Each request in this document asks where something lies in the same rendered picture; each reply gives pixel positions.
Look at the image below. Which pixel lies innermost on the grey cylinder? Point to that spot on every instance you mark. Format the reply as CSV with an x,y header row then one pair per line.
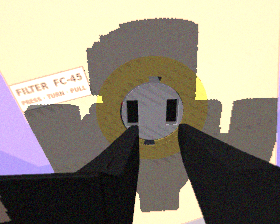
x,y
155,107

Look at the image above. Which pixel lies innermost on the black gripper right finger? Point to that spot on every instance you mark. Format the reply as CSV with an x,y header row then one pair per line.
x,y
231,186

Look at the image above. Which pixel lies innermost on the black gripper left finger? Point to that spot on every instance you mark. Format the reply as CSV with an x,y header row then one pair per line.
x,y
101,192

